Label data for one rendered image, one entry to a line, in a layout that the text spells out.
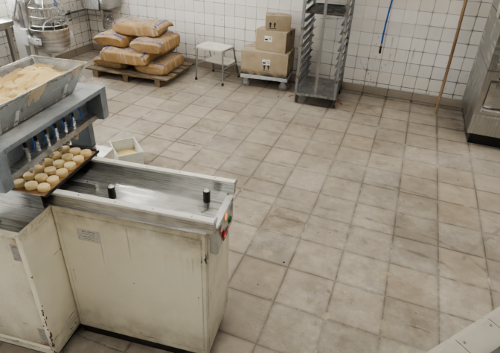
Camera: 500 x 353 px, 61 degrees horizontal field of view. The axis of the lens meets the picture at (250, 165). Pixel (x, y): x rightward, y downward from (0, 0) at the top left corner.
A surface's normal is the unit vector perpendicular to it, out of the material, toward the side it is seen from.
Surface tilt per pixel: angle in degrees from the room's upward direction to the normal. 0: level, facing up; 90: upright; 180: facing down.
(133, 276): 90
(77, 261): 90
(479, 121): 91
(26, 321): 89
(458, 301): 0
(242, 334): 0
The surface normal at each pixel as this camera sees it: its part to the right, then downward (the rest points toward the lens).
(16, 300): -0.23, 0.50
